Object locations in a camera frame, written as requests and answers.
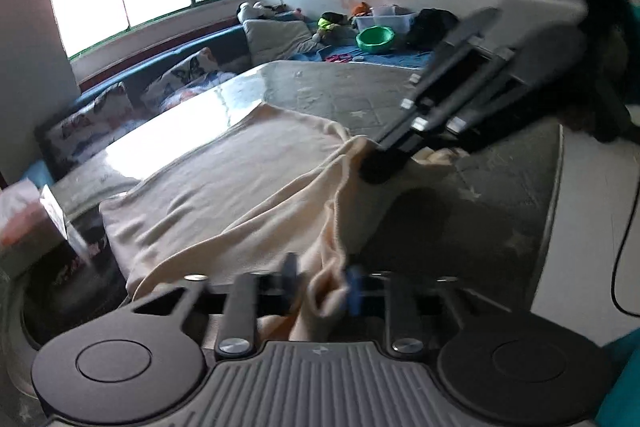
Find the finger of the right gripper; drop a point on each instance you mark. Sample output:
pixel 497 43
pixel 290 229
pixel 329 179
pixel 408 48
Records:
pixel 457 71
pixel 534 84

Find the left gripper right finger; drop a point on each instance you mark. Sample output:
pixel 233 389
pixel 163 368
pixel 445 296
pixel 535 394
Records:
pixel 381 306

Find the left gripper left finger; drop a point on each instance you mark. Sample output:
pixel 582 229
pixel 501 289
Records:
pixel 252 296

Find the cream sweater garment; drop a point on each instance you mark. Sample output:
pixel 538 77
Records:
pixel 277 183

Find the green plastic bowl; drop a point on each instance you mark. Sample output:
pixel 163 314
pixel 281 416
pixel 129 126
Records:
pixel 376 39

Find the pink toy on sofa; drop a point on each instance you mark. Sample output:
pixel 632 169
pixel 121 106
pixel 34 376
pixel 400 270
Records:
pixel 344 58

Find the black bag on sofa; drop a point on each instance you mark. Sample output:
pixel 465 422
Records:
pixel 428 28

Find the clear plastic storage box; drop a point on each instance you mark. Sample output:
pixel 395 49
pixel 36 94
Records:
pixel 395 17

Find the orange toy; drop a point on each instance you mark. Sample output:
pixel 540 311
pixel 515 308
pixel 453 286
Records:
pixel 361 9

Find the green yellow toy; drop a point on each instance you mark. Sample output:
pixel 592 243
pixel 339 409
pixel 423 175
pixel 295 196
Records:
pixel 330 26

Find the grey plain cushion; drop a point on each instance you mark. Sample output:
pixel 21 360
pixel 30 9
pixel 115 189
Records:
pixel 273 40

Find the white plush toy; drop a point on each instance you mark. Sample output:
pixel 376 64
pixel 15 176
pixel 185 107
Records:
pixel 254 11

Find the right butterfly pillow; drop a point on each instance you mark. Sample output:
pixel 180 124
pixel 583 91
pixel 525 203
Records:
pixel 194 75

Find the butterfly pillow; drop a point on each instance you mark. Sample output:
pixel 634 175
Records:
pixel 85 129
pixel 194 75

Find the black round induction cooktop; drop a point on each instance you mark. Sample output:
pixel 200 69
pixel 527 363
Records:
pixel 75 283

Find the tissue box with tissues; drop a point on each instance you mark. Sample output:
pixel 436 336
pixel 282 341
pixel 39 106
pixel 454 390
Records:
pixel 32 225

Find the left butterfly pillow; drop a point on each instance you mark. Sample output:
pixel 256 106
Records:
pixel 85 129

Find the blue sectional sofa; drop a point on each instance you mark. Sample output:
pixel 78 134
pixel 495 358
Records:
pixel 231 54

